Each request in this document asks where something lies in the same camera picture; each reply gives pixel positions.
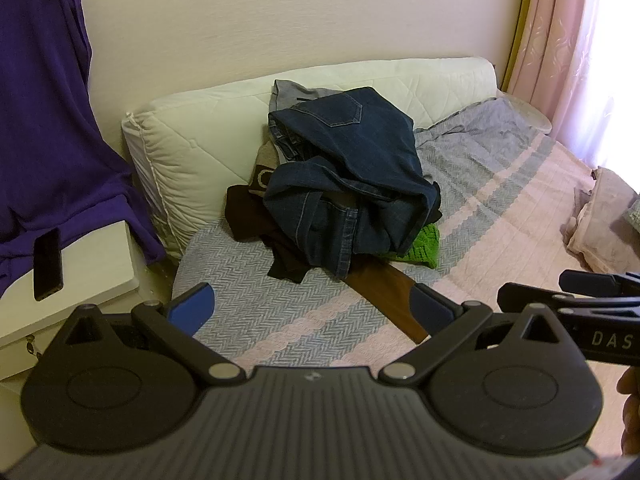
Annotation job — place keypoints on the person's right hand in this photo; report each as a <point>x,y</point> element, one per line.
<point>631,410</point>

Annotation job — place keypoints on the white nightstand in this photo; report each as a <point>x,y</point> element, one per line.
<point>90,265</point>

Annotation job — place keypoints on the light grey jeans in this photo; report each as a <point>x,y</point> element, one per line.
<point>287,94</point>

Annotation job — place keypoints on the olive brown printed garment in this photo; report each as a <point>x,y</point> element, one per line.
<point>262,165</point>

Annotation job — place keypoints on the grey green cloth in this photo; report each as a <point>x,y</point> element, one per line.
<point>634,212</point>

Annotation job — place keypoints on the dark blue jeans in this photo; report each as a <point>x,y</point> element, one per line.
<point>360,130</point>

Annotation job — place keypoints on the green knitted garment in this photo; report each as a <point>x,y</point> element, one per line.
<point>425,247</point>

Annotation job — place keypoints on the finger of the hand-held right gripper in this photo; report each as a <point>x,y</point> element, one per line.
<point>530,297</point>
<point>595,282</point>

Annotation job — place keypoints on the pink crumpled cloth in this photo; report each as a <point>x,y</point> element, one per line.
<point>605,232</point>

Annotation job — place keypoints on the purple hanging garment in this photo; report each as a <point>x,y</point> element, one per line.
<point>45,110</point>

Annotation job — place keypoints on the black smartphone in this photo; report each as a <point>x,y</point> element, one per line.
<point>48,265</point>

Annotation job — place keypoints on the pink patterned curtain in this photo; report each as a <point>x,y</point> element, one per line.
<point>560,35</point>

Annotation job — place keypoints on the black garment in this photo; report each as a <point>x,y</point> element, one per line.
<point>250,222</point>

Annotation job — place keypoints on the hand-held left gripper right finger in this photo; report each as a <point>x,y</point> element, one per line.
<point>429,306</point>

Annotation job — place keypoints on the blue jeans orange stitching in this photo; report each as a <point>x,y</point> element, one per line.
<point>320,200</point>

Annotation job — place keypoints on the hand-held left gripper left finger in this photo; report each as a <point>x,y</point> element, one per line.
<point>192,306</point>

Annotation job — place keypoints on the yellow wooden window frame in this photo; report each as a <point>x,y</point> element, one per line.
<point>516,35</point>

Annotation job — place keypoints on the white quilted pillow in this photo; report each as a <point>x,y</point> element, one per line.
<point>200,125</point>

